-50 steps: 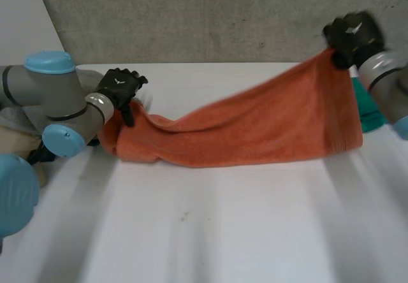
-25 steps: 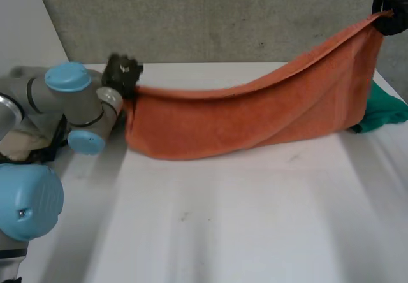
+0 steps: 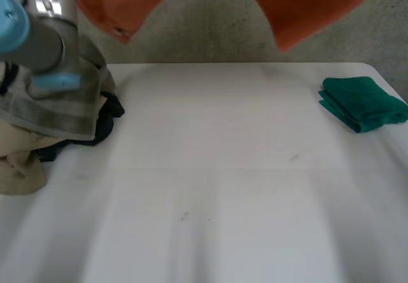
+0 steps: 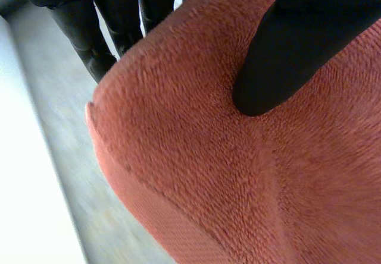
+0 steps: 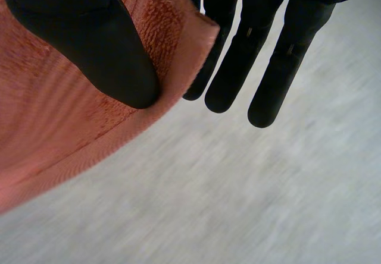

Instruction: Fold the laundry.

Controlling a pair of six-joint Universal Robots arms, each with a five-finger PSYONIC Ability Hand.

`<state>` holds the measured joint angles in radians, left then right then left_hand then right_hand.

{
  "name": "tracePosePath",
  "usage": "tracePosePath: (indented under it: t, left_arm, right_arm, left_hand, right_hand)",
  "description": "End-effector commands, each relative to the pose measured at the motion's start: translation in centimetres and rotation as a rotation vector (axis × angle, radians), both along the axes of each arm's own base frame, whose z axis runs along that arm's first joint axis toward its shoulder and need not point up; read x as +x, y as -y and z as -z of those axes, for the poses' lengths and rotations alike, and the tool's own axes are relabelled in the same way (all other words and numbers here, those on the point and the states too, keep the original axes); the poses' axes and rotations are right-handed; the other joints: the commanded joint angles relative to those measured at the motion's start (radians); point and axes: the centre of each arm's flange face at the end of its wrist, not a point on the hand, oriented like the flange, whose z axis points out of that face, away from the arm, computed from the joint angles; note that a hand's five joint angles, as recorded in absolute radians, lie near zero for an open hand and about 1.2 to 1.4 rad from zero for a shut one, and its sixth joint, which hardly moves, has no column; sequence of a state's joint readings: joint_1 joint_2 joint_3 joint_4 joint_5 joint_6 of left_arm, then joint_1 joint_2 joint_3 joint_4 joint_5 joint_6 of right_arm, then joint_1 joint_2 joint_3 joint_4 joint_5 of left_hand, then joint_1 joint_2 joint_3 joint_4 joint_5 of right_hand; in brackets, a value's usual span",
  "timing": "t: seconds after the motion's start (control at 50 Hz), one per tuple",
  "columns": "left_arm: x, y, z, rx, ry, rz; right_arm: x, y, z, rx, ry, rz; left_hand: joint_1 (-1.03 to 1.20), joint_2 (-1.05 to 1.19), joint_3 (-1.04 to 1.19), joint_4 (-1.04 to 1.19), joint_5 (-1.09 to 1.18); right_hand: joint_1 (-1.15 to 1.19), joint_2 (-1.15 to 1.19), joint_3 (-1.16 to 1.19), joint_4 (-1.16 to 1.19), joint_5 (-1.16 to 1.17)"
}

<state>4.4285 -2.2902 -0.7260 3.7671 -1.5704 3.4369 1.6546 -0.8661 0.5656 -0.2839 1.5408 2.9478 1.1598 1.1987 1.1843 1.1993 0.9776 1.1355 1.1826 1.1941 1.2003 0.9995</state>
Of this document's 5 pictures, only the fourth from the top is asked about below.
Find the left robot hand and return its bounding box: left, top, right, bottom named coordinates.
left=8, top=0, right=381, bottom=118

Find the coral towel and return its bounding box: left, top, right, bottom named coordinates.
left=85, top=0, right=381, bottom=264

